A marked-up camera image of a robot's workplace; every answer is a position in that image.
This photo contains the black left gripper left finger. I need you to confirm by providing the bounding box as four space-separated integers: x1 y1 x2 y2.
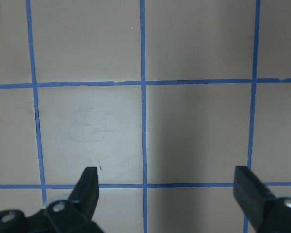
68 167 99 220

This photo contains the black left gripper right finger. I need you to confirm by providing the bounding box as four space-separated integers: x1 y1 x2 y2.
233 166 276 226

